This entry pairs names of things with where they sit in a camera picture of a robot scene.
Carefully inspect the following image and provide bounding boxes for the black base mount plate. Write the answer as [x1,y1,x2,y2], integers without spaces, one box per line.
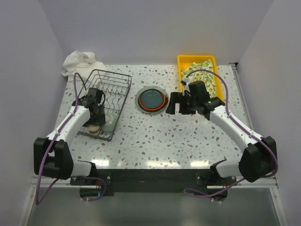
[70,168,237,197]

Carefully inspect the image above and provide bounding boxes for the black wire dish rack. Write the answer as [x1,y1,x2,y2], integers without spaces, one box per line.
[78,69,132,141]

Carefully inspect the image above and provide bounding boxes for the aluminium frame rail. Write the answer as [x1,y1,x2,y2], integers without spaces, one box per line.
[229,61,289,226]

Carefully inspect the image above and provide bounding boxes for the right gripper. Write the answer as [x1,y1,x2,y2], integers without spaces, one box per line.
[166,92,198,115]

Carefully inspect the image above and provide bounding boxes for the light green bowl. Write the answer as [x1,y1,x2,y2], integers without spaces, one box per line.
[100,113,117,133]

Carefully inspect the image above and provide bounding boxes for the yellow plastic bin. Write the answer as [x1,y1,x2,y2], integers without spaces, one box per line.
[177,55,223,100]

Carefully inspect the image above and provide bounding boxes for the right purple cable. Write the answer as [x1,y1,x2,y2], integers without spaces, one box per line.
[183,69,278,200]

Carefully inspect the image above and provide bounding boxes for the light green floral plate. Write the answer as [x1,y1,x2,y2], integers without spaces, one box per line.
[135,86,169,114]

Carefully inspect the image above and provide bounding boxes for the white crumpled towel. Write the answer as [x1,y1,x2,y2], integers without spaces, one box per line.
[62,50,107,81]

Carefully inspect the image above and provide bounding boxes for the beige brown cup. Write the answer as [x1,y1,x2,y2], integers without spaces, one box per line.
[85,125,100,136]

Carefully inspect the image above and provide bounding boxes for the dark teal plate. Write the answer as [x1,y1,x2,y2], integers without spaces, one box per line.
[139,89,165,108]

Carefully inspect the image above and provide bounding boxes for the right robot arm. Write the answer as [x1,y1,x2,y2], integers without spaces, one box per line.
[166,81,278,185]

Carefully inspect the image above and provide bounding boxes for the lemon print cloth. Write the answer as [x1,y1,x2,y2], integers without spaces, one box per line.
[181,59,216,98]

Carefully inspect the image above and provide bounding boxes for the orange plate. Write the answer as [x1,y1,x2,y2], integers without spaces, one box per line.
[137,89,166,112]

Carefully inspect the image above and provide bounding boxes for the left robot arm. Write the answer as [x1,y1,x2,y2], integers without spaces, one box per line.
[33,88,105,185]

